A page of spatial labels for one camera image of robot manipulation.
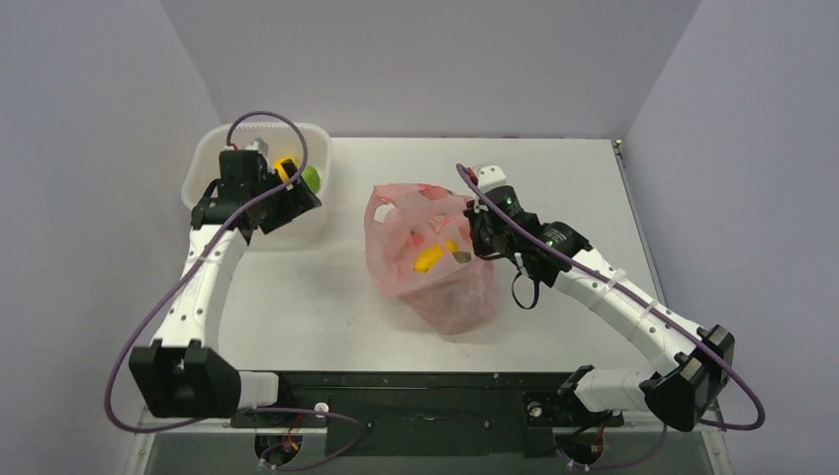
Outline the fake green lime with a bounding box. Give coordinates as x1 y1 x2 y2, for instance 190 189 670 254
301 166 323 194

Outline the pink plastic bag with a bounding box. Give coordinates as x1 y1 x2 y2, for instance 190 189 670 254
363 183 498 334

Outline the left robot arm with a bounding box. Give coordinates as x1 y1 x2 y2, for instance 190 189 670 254
129 147 322 426

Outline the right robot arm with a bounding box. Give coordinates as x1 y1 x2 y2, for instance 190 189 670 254
464 185 735 431

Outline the white plastic basin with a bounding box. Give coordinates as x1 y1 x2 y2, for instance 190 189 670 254
181 118 333 251

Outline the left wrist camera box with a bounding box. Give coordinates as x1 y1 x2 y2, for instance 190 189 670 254
244 138 269 158

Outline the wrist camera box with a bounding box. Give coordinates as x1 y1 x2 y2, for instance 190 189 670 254
244 138 269 158
472 162 508 194

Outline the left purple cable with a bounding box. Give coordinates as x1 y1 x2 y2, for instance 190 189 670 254
102 110 368 472

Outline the purple cable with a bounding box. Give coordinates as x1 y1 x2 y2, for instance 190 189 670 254
102 110 368 472
455 163 767 432

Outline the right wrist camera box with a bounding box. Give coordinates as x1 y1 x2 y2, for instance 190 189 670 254
472 162 508 194

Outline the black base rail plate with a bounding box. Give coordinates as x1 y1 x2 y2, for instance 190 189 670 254
231 371 624 458

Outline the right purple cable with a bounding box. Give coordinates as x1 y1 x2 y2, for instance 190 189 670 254
455 163 767 432

